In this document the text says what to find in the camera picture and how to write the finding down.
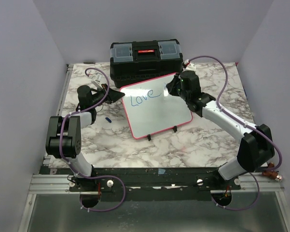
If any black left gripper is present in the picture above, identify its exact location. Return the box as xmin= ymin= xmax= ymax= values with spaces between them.
xmin=90 ymin=83 xmax=124 ymax=108

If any pink framed whiteboard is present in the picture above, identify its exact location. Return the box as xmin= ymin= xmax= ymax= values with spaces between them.
xmin=120 ymin=73 xmax=193 ymax=139

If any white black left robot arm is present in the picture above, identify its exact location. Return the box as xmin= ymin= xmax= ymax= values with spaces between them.
xmin=45 ymin=84 xmax=125 ymax=191

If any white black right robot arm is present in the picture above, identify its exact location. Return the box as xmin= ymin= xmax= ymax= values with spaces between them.
xmin=166 ymin=71 xmax=275 ymax=189

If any black plastic toolbox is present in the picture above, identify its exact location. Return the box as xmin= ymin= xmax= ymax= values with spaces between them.
xmin=110 ymin=39 xmax=183 ymax=88

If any blue tape piece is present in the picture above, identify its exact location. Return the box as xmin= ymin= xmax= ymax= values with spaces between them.
xmin=158 ymin=168 xmax=166 ymax=175

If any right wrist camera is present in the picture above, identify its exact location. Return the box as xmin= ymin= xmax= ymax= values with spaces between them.
xmin=182 ymin=60 xmax=196 ymax=72

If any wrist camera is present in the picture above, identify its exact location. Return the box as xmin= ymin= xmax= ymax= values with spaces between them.
xmin=91 ymin=72 xmax=103 ymax=89
xmin=182 ymin=60 xmax=196 ymax=72

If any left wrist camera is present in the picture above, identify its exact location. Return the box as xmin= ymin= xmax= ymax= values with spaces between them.
xmin=91 ymin=72 xmax=103 ymax=89

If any aluminium frame rail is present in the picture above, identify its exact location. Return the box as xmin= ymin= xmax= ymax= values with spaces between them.
xmin=43 ymin=64 xmax=74 ymax=169

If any black mounting rail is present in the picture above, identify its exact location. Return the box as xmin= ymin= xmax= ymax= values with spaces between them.
xmin=37 ymin=166 xmax=241 ymax=202

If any red brown cable connector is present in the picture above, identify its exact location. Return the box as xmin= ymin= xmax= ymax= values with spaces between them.
xmin=262 ymin=170 xmax=283 ymax=182

